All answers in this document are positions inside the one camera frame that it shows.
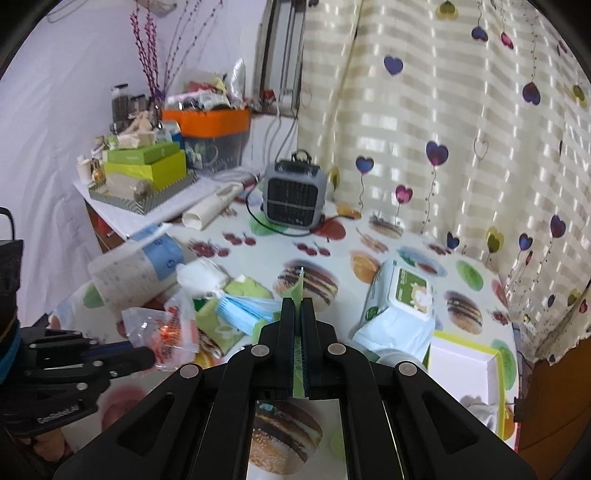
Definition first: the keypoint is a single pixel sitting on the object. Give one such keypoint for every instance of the white box with green rim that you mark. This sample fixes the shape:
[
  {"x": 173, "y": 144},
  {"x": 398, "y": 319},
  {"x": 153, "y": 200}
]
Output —
[{"x": 457, "y": 369}]

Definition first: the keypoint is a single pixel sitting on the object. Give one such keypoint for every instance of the window frame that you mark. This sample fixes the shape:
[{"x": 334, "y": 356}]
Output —
[{"x": 277, "y": 50}]

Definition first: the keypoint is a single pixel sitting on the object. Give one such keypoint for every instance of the glass jar with black lid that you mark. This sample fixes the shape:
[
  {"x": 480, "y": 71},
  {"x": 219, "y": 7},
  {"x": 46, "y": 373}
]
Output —
[{"x": 121, "y": 104}]

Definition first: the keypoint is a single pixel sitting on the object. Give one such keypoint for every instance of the grey portable heater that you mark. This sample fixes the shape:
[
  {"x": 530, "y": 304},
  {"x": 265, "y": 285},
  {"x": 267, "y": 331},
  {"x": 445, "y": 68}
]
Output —
[{"x": 293, "y": 198}]

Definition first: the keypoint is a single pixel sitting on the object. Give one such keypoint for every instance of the food print tablecloth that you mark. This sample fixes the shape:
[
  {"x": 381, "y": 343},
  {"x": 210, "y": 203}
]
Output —
[{"x": 323, "y": 258}]

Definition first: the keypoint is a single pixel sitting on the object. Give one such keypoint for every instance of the dark printed box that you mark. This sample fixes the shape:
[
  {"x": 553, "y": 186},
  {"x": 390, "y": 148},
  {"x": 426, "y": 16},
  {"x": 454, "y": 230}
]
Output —
[{"x": 221, "y": 150}]

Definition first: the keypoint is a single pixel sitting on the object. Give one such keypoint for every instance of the white rolled paper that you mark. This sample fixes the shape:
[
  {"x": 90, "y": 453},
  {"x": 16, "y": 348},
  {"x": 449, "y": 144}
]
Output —
[{"x": 207, "y": 210}]

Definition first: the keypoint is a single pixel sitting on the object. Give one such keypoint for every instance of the orange snack packet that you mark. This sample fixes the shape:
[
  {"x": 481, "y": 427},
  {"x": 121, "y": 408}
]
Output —
[{"x": 161, "y": 332}]

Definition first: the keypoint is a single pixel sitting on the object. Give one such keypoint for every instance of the purple decorative twigs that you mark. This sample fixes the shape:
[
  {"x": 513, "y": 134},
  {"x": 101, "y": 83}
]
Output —
[{"x": 150, "y": 50}]

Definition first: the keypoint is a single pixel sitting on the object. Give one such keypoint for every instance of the green printed packet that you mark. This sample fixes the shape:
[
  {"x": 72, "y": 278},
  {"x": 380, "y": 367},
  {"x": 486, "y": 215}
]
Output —
[
  {"x": 249, "y": 288},
  {"x": 219, "y": 330}
]

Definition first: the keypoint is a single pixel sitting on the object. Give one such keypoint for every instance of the lime green box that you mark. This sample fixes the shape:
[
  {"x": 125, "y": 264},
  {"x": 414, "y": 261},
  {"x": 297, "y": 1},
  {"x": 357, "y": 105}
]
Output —
[{"x": 152, "y": 173}]

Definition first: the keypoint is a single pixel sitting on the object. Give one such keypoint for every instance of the small glass jar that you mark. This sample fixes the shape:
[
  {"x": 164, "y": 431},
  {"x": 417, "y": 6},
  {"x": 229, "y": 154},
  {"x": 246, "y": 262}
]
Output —
[{"x": 139, "y": 105}]

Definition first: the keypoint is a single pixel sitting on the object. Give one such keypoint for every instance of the small white cup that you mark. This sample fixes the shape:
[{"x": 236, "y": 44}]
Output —
[{"x": 84, "y": 170}]

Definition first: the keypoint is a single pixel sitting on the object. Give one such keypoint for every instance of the brown wooden cabinet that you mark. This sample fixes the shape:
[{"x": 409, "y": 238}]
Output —
[{"x": 558, "y": 406}]

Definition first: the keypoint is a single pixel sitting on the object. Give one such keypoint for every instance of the orange box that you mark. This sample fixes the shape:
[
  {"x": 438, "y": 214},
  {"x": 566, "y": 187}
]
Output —
[{"x": 207, "y": 122}]

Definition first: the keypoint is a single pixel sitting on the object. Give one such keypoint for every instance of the white printed tissue pack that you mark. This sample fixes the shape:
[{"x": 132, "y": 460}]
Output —
[{"x": 129, "y": 277}]

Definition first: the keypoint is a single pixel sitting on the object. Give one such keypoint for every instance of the wet wipes pack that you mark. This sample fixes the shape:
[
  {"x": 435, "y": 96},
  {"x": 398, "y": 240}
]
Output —
[{"x": 397, "y": 314}]

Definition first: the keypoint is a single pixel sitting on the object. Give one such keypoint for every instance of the dark green box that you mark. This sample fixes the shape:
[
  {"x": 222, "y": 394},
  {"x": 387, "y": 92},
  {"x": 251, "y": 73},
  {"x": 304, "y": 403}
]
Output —
[{"x": 138, "y": 154}]

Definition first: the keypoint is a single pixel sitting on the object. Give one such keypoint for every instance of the blue face masks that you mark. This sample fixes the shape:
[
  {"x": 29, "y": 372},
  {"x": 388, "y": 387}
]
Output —
[{"x": 244, "y": 314}]

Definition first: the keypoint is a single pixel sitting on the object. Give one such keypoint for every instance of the striped tray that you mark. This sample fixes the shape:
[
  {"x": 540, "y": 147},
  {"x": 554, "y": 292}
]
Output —
[{"x": 138, "y": 203}]

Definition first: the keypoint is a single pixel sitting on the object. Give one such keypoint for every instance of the person's left hand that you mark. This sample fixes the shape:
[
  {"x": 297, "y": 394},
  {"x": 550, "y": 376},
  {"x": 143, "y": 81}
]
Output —
[{"x": 51, "y": 444}]

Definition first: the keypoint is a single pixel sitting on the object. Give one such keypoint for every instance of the pile of assorted packets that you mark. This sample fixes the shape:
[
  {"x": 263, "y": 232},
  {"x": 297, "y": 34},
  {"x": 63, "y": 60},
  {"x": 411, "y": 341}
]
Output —
[{"x": 207, "y": 94}]

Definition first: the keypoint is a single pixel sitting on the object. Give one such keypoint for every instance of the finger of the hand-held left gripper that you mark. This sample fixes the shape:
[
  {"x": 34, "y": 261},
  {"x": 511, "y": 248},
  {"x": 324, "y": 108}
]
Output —
[
  {"x": 124, "y": 360},
  {"x": 60, "y": 339}
]

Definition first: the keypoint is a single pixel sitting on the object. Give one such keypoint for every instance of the small amber bottle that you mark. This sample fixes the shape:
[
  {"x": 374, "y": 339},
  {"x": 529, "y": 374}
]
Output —
[{"x": 97, "y": 171}]

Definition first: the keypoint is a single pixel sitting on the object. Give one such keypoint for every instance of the heart print striped curtain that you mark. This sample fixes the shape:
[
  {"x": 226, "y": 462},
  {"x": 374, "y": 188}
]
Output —
[{"x": 461, "y": 115}]

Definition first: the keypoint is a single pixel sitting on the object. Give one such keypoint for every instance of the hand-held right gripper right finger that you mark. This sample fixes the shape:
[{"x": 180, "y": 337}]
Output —
[{"x": 308, "y": 350}]

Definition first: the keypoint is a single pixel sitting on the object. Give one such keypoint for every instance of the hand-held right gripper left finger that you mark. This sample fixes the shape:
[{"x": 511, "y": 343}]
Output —
[{"x": 287, "y": 350}]

